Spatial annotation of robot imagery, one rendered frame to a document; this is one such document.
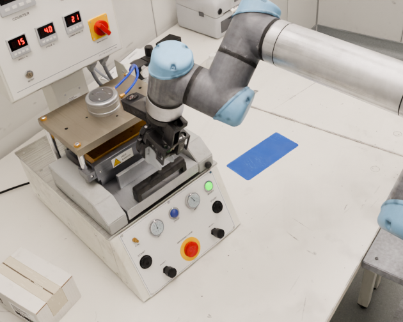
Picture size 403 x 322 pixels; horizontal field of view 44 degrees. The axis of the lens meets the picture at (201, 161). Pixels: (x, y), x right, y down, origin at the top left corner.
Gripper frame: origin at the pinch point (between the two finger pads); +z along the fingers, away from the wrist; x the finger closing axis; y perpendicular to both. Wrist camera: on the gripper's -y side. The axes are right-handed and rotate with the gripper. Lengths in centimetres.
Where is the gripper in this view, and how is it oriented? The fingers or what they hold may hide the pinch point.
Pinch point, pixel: (151, 157)
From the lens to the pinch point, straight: 116.1
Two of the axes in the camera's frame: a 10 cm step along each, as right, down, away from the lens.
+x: 7.3, -5.0, 4.7
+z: -1.5, 5.5, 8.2
